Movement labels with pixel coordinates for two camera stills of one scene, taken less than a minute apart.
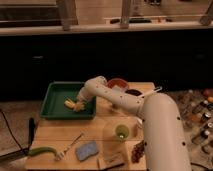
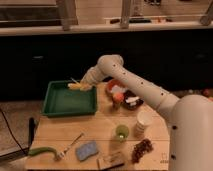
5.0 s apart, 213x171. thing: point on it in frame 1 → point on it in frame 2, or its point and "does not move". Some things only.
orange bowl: (118, 82) does not move
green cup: (122, 131) does not move
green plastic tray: (56, 93) does not move
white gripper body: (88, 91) → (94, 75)
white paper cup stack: (138, 127) does not move
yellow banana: (69, 103) → (77, 86)
